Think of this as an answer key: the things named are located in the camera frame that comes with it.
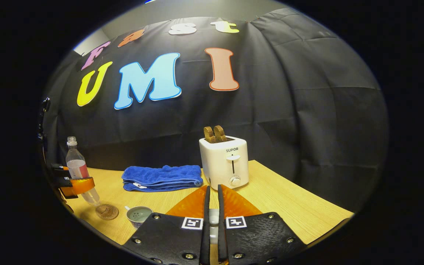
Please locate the white toaster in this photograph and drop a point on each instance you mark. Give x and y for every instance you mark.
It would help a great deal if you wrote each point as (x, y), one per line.
(225, 163)

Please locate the folded blue towel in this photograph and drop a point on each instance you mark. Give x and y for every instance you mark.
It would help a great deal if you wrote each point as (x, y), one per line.
(162, 178)

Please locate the brown bread slice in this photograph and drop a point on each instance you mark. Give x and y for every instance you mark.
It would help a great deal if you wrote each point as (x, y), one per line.
(220, 133)
(209, 135)

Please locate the round brown coaster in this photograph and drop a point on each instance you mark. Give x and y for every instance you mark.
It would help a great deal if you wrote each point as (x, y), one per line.
(106, 212)

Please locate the clear plastic water bottle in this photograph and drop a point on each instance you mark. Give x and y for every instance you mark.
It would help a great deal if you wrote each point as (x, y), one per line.
(76, 167)

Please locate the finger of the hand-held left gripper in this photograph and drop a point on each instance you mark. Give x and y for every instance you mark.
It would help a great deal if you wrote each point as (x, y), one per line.
(59, 167)
(81, 185)

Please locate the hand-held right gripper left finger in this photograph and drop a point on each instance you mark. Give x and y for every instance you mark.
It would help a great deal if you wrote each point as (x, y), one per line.
(206, 239)

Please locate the white blue patterned teacup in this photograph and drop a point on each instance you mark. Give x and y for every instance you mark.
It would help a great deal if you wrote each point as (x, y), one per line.
(139, 216)

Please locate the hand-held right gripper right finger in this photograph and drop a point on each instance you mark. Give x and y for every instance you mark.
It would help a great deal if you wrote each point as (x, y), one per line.
(222, 239)

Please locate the black backdrop cloth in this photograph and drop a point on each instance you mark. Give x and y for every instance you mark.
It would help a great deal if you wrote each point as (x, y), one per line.
(300, 110)

